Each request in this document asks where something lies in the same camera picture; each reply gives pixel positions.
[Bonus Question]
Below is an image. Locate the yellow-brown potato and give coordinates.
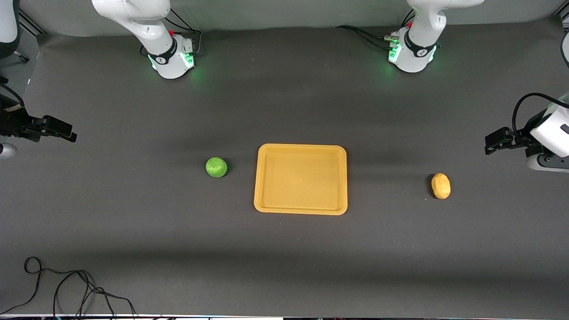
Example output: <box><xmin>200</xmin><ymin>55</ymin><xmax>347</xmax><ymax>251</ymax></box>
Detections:
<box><xmin>431</xmin><ymin>173</ymin><xmax>451</xmax><ymax>200</ymax></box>

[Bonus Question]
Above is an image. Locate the green apple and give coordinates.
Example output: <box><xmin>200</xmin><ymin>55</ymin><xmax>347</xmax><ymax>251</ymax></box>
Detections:
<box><xmin>205</xmin><ymin>157</ymin><xmax>228</xmax><ymax>179</ymax></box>

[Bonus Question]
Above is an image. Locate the loose black cable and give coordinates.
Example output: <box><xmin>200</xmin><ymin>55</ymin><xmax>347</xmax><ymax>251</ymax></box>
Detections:
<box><xmin>0</xmin><ymin>256</ymin><xmax>136</xmax><ymax>319</ymax></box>

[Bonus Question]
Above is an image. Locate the yellow plastic tray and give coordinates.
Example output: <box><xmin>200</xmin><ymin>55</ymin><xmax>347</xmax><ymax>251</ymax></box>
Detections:
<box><xmin>253</xmin><ymin>144</ymin><xmax>348</xmax><ymax>216</ymax></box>

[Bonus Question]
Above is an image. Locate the black left arm base cable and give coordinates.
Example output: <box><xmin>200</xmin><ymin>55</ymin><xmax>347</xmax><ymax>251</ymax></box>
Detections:
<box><xmin>337</xmin><ymin>9</ymin><xmax>416</xmax><ymax>50</ymax></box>

